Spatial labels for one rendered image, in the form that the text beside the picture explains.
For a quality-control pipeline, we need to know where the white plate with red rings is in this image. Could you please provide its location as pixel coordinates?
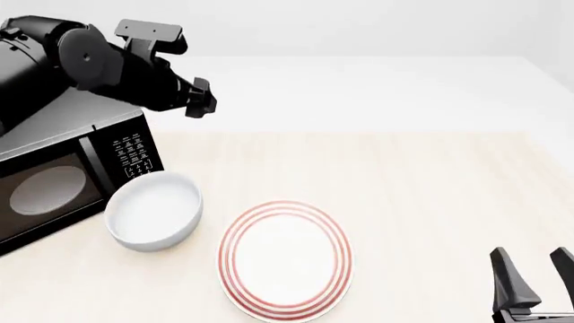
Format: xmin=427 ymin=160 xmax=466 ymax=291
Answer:
xmin=216 ymin=199 xmax=356 ymax=320

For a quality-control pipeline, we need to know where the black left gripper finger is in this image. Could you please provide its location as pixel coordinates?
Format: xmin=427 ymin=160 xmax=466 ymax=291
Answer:
xmin=185 ymin=91 xmax=219 ymax=119
xmin=191 ymin=76 xmax=212 ymax=99

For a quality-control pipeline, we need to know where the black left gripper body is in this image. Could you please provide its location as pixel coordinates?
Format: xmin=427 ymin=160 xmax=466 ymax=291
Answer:
xmin=173 ymin=73 xmax=199 ymax=113

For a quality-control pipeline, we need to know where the flat plate on black stalk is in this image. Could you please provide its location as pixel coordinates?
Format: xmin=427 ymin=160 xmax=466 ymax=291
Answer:
xmin=113 ymin=19 xmax=188 ymax=57

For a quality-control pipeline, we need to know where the black microwave oven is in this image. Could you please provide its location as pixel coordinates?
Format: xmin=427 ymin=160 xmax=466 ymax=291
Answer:
xmin=0 ymin=88 xmax=165 ymax=258

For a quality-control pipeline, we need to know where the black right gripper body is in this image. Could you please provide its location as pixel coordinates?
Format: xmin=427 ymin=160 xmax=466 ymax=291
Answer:
xmin=491 ymin=301 xmax=574 ymax=323

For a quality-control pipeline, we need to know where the glass microwave turntable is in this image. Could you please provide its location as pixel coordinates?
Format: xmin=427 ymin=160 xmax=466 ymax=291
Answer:
xmin=9 ymin=164 xmax=88 ymax=215

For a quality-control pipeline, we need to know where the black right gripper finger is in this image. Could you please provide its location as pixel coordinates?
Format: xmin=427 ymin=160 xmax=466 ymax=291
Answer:
xmin=549 ymin=246 xmax=574 ymax=304
xmin=489 ymin=246 xmax=543 ymax=312

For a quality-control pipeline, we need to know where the white bowl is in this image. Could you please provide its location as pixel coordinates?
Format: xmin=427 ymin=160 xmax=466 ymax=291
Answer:
xmin=103 ymin=170 xmax=204 ymax=253

